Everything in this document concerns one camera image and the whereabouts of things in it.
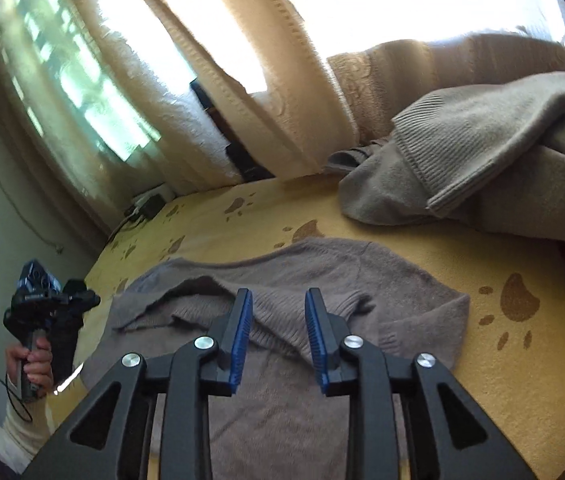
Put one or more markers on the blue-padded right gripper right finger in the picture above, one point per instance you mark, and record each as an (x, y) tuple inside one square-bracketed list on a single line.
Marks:
[(405, 409)]

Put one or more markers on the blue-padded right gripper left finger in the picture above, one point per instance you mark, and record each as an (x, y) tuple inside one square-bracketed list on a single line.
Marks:
[(108, 435)]

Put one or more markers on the grey-brown knit sweater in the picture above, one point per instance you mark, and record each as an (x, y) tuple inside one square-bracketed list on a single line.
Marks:
[(279, 425)]

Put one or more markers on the cream sleeved left forearm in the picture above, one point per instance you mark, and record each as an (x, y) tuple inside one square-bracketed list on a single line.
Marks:
[(20, 441)]

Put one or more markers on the person's left hand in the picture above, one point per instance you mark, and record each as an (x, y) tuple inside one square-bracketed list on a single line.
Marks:
[(35, 363)]

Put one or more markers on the black power adapter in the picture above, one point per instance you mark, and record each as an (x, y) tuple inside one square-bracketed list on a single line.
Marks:
[(151, 206)]

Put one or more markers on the white power strip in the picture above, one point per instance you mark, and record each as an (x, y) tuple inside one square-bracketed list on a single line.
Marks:
[(164, 190)]

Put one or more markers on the cream lace curtain left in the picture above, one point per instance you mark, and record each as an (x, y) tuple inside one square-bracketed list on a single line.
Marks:
[(107, 102)]

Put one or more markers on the yellow paw-print bed sheet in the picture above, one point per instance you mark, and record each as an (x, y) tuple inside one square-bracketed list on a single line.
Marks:
[(513, 356)]

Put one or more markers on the brown wooden nightstand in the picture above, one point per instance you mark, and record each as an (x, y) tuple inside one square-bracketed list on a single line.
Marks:
[(249, 169)]

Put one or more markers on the beige folded sweater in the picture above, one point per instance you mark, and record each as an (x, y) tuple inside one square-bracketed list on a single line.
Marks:
[(489, 155)]

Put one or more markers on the beige knit curtain right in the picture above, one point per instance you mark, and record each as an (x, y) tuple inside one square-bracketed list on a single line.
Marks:
[(292, 106)]

